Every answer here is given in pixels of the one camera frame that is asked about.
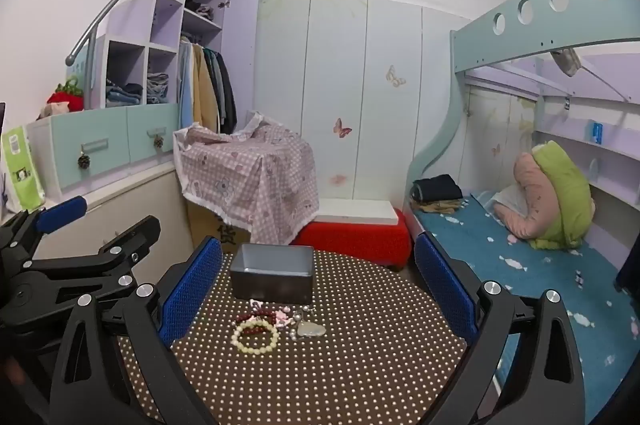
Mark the strawberry plush toy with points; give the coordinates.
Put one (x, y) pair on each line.
(67, 100)

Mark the brown polka dot tablecloth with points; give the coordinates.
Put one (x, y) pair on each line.
(350, 380)

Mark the white pink bow hair clip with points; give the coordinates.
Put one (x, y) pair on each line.
(256, 304)

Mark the small blue box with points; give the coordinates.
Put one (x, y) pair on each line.
(596, 131)

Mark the light blue hanging garment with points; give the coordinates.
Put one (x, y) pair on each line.
(185, 90)

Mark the black folded clothes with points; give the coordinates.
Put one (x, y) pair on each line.
(440, 187)

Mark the red stool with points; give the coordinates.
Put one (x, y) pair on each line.
(350, 239)

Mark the pink checked cloth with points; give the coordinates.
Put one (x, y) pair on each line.
(240, 175)

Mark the red butterfly sticker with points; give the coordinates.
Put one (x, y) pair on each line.
(342, 127)

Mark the cream butterfly sticker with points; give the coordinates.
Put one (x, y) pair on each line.
(395, 77)

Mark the pink plush toy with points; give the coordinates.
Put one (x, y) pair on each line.
(55, 108)

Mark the folded jeans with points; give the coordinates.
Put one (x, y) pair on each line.
(157, 87)
(124, 94)

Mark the pink and green plush pillow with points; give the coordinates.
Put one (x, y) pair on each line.
(555, 195)

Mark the faded pink butterfly sticker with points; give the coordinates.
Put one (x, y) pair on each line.
(340, 179)

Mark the cardboard box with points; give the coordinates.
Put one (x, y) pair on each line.
(205, 225)

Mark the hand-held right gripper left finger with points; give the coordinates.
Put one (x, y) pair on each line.
(192, 290)

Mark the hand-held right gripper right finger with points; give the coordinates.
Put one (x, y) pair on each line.
(445, 290)

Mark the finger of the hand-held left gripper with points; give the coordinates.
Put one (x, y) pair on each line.
(120, 245)
(62, 211)

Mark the teal bunk bed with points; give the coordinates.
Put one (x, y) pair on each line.
(435, 145)

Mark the pink bunny hair clip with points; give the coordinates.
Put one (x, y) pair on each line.
(282, 315)

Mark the dark hanging jackets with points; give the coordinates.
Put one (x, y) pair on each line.
(225, 90)

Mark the cream cabinet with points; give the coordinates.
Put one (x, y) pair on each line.
(125, 205)

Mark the grey metal tin box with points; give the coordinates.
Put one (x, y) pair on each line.
(270, 287)

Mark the green tissue packet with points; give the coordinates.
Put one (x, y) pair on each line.
(22, 170)

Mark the silver heart-shaped pendant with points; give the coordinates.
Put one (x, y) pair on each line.
(310, 330)

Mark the white pillow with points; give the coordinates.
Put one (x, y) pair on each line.
(507, 200)

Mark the tan folded cloth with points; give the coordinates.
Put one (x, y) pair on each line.
(440, 206)

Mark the pinecone ornament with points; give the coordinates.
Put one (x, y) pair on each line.
(83, 161)
(158, 141)

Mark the pearl earring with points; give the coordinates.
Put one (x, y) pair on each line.
(299, 316)

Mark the yellow hanging coat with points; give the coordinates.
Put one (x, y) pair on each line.
(205, 90)

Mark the grey metal handrail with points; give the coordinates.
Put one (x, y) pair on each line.
(92, 70)

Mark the teal drawer unit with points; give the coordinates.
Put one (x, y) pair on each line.
(100, 125)

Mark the pale green wardrobe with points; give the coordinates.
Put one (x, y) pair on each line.
(325, 70)

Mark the blue cloud print bedsheet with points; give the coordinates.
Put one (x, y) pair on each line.
(475, 245)

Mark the grey hanging fixture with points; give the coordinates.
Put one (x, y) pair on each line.
(567, 61)

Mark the grey folded clothes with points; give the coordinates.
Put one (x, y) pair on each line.
(202, 10)

